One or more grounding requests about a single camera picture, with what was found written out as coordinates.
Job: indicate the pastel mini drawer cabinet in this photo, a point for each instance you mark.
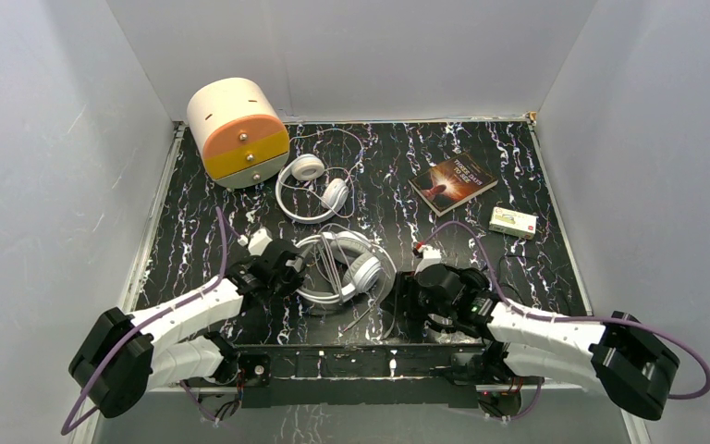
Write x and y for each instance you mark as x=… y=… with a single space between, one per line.
x=240 y=138

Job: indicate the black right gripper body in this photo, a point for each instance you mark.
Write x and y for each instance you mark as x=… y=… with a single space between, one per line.
x=406 y=286

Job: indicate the large white over-ear headphones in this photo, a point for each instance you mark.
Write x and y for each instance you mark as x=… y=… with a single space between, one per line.
x=351 y=264

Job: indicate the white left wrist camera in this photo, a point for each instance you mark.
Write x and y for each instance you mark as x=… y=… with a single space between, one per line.
x=257 y=243

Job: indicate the small white green box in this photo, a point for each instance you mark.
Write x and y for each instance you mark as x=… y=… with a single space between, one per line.
x=513 y=223

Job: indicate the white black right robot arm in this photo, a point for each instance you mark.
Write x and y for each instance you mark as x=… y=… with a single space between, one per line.
x=617 y=357

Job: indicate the small white on-ear headphones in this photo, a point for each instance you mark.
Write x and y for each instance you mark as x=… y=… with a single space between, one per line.
x=332 y=187

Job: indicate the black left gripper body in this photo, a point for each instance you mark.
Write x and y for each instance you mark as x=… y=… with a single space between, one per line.
x=293 y=265

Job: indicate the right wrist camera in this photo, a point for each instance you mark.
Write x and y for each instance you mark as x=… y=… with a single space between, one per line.
x=427 y=255

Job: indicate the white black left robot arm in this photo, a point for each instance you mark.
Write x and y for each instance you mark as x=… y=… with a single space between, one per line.
x=126 y=355

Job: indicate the orange brown paperback book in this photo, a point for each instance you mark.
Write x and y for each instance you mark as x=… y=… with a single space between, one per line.
x=452 y=183

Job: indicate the black wired headphones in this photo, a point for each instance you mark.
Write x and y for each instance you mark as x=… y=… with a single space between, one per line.
x=523 y=282

